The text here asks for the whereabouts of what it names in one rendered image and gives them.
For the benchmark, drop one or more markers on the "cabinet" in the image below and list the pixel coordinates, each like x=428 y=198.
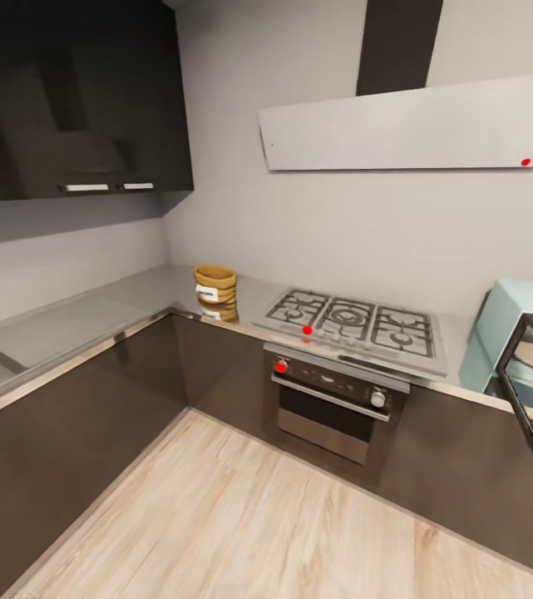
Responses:
x=91 y=100

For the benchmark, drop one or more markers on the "microwave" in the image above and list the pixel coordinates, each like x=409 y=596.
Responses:
x=505 y=331

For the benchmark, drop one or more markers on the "burner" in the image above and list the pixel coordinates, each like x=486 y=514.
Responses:
x=392 y=332

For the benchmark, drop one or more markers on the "popcorn bag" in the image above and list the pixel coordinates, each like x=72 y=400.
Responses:
x=215 y=284

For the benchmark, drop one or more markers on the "drop in sink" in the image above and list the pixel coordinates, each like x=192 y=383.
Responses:
x=30 y=343

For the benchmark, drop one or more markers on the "range hood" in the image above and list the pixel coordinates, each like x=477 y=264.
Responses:
x=395 y=121

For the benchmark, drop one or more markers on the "oven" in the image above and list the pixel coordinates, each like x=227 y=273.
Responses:
x=342 y=414

